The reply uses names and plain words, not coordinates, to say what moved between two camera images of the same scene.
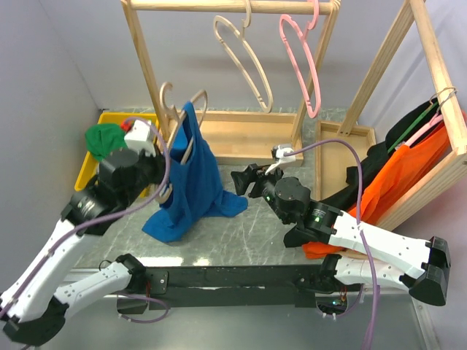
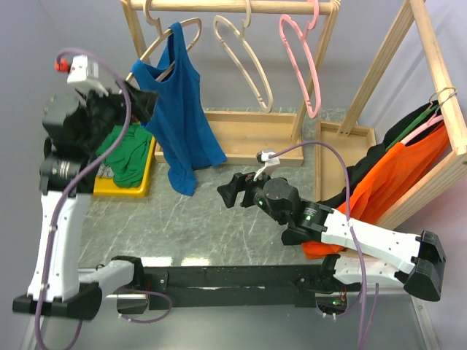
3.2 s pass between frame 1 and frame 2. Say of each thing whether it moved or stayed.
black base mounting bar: stayed
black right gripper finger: moved
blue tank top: moved
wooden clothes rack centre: stayed
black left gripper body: moved
